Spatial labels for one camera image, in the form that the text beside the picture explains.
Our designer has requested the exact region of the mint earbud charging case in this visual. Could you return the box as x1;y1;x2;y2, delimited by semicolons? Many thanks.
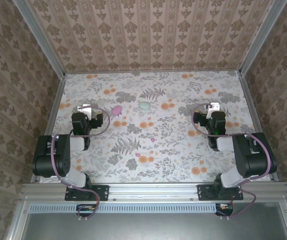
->
138;101;151;113

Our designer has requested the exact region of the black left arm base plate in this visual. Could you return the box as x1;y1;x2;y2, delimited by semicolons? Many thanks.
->
64;184;109;202

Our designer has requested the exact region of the grey metal sheet panel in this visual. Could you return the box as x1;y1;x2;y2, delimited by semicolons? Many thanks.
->
24;202;287;240

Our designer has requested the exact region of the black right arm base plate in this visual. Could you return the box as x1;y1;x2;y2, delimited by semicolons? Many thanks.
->
197;184;244;201

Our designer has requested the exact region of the small black controller board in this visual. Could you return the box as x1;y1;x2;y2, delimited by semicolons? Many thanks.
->
215;203;234;217
76;203;97;218

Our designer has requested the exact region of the long aluminium mounting rail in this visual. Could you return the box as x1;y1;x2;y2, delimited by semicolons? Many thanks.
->
20;182;287;204

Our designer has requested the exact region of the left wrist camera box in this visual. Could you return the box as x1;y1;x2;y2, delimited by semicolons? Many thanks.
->
76;103;93;119

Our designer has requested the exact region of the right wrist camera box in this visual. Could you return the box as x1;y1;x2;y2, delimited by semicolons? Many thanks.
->
207;101;221;118

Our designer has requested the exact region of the aluminium frame post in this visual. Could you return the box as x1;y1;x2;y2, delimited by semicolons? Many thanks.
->
12;0;67;77
238;0;287;76

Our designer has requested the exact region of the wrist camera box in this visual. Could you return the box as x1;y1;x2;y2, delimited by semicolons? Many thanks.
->
207;101;221;118
76;103;93;119

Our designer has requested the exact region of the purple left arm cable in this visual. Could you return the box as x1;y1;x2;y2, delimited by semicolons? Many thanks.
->
50;106;111;221

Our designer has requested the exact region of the pink earbud charging case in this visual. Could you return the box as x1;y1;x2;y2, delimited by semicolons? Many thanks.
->
111;104;123;117

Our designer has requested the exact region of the aluminium side rail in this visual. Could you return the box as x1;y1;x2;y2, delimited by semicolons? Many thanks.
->
238;72;279;182
30;73;66;183

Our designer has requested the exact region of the slotted grey cable duct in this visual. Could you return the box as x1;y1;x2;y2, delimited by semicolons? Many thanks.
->
29;202;218;214

